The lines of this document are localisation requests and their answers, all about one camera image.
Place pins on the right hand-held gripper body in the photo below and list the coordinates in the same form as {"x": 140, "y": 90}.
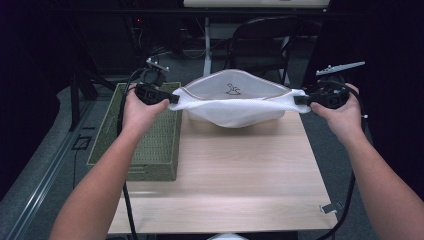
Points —
{"x": 330, "y": 93}

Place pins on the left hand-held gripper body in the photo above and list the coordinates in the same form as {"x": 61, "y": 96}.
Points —
{"x": 151, "y": 90}

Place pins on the beige garment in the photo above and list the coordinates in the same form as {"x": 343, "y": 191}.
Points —
{"x": 213, "y": 88}

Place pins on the green woven basket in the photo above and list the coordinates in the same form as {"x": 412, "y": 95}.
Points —
{"x": 156, "y": 150}

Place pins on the white mesh laundry bag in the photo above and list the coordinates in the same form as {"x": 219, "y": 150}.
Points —
{"x": 233, "y": 111}

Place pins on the person's left hand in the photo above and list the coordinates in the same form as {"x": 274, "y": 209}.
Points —
{"x": 140, "y": 116}

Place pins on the person's right hand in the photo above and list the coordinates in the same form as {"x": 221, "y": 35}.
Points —
{"x": 346, "y": 120}

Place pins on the white table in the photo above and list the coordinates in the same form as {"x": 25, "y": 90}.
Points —
{"x": 207, "y": 50}

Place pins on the dark equipment with red light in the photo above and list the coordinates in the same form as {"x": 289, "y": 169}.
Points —
{"x": 138, "y": 30}

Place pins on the black chair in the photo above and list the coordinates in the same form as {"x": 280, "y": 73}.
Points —
{"x": 260, "y": 50}

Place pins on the black tripod stand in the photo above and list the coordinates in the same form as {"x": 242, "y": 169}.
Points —
{"x": 74, "y": 100}

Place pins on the white rounded object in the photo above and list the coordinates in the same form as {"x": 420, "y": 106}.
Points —
{"x": 228, "y": 237}

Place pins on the grey metal bracket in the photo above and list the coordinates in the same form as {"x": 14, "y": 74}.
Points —
{"x": 330, "y": 207}

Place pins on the metal floor rail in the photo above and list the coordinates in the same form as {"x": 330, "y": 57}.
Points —
{"x": 43, "y": 186}

